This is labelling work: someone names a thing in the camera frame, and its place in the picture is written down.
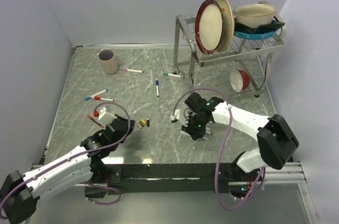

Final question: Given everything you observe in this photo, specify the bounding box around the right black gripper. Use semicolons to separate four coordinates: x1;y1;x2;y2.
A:
182;114;210;140

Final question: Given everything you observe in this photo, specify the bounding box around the blue cap marker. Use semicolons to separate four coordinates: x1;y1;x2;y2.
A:
155;79;160;97

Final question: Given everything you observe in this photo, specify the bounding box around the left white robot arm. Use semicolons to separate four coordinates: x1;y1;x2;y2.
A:
1;115;135;223

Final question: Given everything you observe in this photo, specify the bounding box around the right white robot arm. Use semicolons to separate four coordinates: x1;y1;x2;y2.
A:
171;92;299;181

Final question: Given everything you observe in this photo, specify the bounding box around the red white bowl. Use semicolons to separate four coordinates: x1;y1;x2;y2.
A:
230;69;250;93

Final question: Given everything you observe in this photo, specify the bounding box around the pink cap marker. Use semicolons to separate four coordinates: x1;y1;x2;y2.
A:
122;68;144;74

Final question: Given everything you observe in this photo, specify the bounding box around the steel dish rack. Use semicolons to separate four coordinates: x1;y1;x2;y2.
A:
173;15;287;100

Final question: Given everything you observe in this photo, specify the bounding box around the beige cylindrical cup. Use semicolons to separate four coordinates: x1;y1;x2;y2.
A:
98;50;119;75

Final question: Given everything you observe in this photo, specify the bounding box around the red rimmed white plate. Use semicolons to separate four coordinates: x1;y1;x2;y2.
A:
194;0;224;55

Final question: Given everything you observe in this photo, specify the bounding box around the beige plate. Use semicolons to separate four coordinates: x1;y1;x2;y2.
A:
216;0;235;52

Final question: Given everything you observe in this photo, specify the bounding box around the blue baking dish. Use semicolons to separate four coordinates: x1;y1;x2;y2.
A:
234;17;285;40

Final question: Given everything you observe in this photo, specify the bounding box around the beige ceramic bowl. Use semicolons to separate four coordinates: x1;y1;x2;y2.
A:
235;4;276;28

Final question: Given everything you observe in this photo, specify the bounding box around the dark blue cloth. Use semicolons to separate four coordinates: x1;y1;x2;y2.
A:
234;16;285;34

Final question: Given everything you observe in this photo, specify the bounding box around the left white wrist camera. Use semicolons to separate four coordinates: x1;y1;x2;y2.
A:
93;105;117;126

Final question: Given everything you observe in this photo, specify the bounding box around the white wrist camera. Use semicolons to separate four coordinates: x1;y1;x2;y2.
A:
170;109;182;123
93;105;117;126

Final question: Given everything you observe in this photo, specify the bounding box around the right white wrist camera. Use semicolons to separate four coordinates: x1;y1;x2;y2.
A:
170;109;182;123

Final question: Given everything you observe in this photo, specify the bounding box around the black base frame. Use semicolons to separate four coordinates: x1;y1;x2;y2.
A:
89;163;263;194

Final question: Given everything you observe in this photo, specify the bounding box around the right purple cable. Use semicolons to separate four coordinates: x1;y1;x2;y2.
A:
173;88;267;211

